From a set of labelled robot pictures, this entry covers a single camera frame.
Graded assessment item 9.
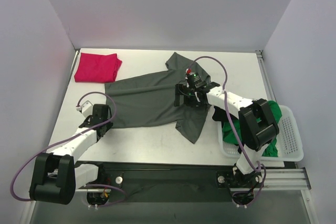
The grey t shirt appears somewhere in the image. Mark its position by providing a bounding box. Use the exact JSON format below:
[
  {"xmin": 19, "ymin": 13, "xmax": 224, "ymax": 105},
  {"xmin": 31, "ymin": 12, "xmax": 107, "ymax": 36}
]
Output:
[{"xmin": 104, "ymin": 52, "xmax": 211, "ymax": 143}]

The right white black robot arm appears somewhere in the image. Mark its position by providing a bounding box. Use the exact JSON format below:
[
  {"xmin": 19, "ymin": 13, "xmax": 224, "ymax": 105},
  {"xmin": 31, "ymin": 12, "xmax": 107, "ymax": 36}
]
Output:
[{"xmin": 174, "ymin": 69, "xmax": 279, "ymax": 186}]

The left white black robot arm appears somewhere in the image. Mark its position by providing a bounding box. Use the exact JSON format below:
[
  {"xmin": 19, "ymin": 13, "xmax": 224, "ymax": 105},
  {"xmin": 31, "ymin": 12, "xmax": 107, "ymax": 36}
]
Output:
[{"xmin": 29, "ymin": 104, "xmax": 113, "ymax": 205}]

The folded red t shirt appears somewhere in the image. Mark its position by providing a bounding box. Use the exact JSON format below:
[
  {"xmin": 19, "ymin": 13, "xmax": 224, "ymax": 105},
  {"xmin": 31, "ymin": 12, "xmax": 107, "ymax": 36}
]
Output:
[{"xmin": 74, "ymin": 52, "xmax": 122, "ymax": 83}]

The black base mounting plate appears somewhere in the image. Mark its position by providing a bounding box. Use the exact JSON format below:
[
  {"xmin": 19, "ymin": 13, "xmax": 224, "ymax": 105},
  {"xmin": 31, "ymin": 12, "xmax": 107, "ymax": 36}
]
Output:
[{"xmin": 75, "ymin": 162, "xmax": 263, "ymax": 204}]

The green t shirt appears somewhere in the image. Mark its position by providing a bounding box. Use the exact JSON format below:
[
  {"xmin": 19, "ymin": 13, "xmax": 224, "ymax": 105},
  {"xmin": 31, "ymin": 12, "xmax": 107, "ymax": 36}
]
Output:
[{"xmin": 232, "ymin": 100, "xmax": 282, "ymax": 157}]

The white perforated plastic basket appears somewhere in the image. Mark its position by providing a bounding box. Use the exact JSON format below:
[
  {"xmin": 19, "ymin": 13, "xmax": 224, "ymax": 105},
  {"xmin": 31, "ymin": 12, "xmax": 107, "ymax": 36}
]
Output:
[{"xmin": 217, "ymin": 105, "xmax": 304, "ymax": 162}]

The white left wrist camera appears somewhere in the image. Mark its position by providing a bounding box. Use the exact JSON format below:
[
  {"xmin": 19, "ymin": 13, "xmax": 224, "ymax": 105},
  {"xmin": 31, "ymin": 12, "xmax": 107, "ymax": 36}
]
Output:
[{"xmin": 76, "ymin": 100, "xmax": 93, "ymax": 118}]

